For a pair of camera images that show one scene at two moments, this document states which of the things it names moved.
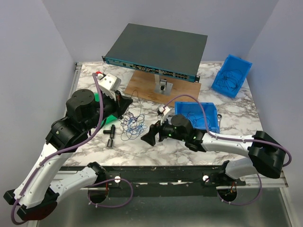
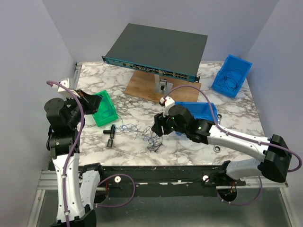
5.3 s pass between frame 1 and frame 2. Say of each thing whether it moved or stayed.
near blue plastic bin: stayed
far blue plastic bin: stayed
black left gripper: moved
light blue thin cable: moved
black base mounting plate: stayed
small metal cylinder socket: stayed
